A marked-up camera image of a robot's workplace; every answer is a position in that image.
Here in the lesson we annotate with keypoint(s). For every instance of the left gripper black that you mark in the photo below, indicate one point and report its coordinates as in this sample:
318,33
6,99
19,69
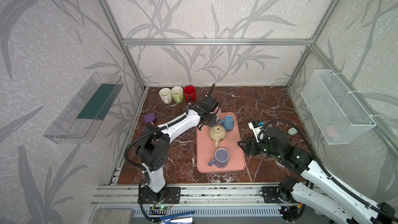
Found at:
211,103

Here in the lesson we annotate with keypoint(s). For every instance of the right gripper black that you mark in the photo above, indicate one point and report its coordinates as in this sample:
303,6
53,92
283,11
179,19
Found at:
253,146

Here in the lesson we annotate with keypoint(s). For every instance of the red mug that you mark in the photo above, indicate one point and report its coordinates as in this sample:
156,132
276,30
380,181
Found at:
189,93

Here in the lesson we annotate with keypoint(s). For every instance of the light green mug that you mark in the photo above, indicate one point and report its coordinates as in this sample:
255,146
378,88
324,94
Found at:
177,94

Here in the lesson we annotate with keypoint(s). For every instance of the pink plastic tray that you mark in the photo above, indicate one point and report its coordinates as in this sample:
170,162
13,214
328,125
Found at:
206,150

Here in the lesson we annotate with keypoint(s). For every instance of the white mug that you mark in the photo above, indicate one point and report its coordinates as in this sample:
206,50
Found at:
166,95

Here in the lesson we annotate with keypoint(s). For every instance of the lavender mug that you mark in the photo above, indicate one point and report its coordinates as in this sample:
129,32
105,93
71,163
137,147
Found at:
221,158

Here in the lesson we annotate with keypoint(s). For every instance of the pink mug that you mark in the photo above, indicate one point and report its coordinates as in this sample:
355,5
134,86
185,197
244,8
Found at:
218,114

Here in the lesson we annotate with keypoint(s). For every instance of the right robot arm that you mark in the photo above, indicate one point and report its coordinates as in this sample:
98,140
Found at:
339,202

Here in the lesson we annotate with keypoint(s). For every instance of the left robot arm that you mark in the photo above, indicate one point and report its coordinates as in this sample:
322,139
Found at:
149,152

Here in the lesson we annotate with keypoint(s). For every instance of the blue mug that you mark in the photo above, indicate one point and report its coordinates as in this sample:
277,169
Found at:
228,123

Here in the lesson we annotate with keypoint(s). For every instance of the pale green soap bar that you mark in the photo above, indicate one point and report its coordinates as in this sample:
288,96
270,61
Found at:
292,131

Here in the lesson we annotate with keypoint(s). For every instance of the beige teapot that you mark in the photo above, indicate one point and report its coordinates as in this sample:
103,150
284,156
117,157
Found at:
217,134

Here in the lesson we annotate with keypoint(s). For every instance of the purple spatula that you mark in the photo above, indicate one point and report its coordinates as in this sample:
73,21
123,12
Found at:
150,118

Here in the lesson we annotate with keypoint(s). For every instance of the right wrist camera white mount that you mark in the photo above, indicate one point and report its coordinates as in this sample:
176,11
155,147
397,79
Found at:
255,127

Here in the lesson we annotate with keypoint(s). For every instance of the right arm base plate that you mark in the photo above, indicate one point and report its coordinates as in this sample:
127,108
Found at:
269,194

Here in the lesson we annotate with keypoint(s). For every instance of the white wire basket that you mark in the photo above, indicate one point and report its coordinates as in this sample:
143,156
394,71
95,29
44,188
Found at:
332,103

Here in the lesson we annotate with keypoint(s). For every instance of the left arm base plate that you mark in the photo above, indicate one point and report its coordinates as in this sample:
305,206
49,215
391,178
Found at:
167,195

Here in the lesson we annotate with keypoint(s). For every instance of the blue handled tool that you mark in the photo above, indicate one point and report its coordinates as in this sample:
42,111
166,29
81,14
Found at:
182,218

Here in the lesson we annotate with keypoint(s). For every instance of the clear plastic wall shelf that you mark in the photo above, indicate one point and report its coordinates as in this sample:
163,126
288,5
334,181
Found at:
79,122

